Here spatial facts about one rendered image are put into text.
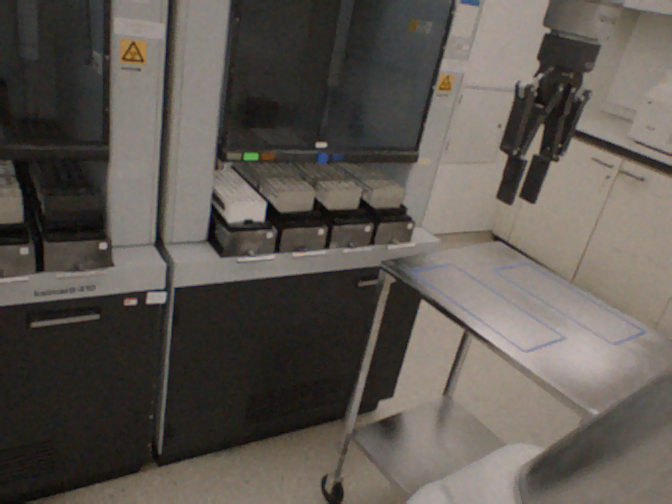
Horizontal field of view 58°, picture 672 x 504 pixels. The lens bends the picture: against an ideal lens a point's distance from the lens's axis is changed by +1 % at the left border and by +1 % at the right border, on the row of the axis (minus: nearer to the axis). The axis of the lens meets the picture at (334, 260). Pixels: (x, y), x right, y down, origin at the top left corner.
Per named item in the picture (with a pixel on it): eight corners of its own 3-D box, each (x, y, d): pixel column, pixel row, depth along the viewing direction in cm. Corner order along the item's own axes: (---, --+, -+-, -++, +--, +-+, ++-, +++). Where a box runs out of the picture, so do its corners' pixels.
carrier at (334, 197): (354, 206, 174) (358, 186, 172) (358, 208, 173) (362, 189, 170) (320, 207, 168) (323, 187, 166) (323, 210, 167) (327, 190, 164)
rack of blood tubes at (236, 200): (190, 182, 171) (192, 162, 168) (223, 182, 176) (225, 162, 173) (227, 227, 149) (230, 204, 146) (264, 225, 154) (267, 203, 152)
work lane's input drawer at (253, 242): (149, 162, 199) (151, 136, 195) (190, 163, 206) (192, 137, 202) (230, 267, 145) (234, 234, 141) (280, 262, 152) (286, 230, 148)
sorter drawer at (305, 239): (194, 163, 206) (196, 137, 203) (232, 163, 214) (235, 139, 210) (285, 262, 153) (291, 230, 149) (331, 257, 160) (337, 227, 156)
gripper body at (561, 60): (575, 38, 75) (548, 113, 79) (617, 45, 79) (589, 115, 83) (530, 27, 80) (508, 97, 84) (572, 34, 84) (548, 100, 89)
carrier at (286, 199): (308, 207, 166) (312, 187, 164) (312, 210, 165) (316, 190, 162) (271, 209, 160) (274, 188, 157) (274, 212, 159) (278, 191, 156)
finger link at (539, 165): (533, 153, 89) (536, 153, 89) (517, 197, 92) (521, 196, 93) (548, 160, 87) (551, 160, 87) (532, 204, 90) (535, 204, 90)
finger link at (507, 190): (528, 160, 85) (525, 160, 84) (512, 205, 88) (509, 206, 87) (513, 153, 87) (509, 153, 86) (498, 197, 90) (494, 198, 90)
